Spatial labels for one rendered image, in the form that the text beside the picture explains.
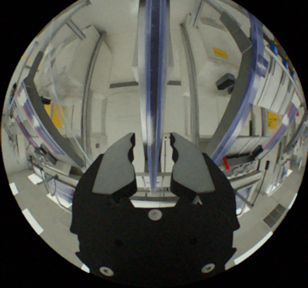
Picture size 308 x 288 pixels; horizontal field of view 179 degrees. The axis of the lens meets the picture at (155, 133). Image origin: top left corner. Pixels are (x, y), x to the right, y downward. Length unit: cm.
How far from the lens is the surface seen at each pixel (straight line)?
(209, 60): 56
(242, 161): 68
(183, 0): 99
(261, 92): 39
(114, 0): 100
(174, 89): 220
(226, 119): 40
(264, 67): 29
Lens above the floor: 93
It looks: 3 degrees up
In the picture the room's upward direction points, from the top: 180 degrees clockwise
